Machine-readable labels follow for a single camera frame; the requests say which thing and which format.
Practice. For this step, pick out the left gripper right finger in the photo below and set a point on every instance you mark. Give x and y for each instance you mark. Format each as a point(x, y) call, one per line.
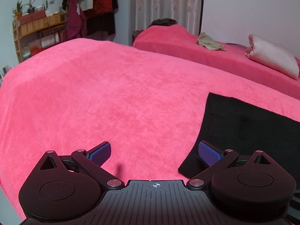
point(246, 188)

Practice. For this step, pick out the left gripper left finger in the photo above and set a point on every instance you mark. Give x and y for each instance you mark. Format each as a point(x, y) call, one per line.
point(65, 187)

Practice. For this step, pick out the black pants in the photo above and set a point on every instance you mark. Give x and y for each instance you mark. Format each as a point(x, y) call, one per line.
point(229, 123)

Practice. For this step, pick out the near pink bed cover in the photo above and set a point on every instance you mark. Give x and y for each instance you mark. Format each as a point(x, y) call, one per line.
point(149, 106)

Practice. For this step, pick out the pink bed cover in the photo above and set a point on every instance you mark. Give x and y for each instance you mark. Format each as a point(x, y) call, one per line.
point(149, 106)
point(176, 41)

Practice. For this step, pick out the pale pink folded quilt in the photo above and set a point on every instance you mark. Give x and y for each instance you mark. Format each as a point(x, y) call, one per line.
point(272, 55)

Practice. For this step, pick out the olive green garment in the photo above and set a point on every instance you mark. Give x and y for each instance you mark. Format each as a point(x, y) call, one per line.
point(209, 43)

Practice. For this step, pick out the wooden shelf unit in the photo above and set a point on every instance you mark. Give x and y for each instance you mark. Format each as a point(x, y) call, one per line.
point(40, 28)

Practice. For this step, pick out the far pink bed cover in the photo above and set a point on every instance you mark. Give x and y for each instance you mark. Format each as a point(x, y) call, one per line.
point(176, 41)

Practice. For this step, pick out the potted green plant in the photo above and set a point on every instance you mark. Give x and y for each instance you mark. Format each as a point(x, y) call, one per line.
point(17, 12)

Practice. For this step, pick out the dark garment on far bed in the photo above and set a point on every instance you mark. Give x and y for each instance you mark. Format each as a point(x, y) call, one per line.
point(163, 22)

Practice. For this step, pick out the white patterned curtain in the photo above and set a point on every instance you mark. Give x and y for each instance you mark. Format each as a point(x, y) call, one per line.
point(187, 13)

